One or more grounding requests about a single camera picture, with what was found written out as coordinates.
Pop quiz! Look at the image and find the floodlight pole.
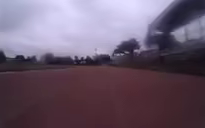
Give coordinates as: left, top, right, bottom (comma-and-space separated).
94, 47, 99, 58

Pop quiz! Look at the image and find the dark tree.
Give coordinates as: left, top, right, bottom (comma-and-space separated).
112, 37, 141, 57

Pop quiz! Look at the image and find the red running track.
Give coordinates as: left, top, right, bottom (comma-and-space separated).
0, 64, 205, 128

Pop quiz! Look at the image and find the row of distant trees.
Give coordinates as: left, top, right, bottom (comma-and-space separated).
0, 48, 112, 66

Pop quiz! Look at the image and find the dark fence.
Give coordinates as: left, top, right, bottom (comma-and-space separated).
110, 46, 205, 77

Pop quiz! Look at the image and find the grass field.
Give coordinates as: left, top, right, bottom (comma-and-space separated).
0, 63, 78, 74

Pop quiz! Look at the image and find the grandstand building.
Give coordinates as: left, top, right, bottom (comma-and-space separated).
144, 0, 205, 54

